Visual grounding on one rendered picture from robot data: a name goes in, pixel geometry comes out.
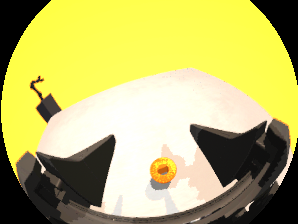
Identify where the orange knob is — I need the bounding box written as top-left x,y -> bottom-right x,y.
149,157 -> 177,184

